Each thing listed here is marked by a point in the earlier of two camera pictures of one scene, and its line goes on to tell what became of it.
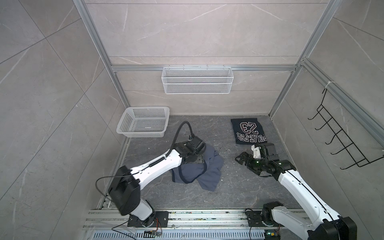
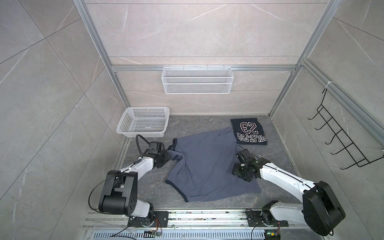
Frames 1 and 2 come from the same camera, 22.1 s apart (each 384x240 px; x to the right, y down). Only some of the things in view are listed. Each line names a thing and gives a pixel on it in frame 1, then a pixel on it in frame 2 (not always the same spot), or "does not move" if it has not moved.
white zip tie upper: (329, 82) does not move
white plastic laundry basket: (144, 121) does not move
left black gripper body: (199, 157) -> (164, 157)
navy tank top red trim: (248, 130) does not move
